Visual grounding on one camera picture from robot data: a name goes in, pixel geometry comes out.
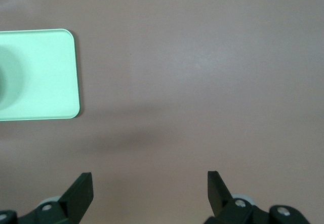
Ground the light green rectangular tray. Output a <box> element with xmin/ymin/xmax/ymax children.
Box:
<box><xmin>0</xmin><ymin>28</ymin><xmax>82</xmax><ymax>122</ymax></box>

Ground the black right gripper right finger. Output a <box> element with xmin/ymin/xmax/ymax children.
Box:
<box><xmin>204</xmin><ymin>170</ymin><xmax>310</xmax><ymax>224</ymax></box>

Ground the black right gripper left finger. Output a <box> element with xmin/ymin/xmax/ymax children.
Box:
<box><xmin>0</xmin><ymin>172</ymin><xmax>95</xmax><ymax>224</ymax></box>

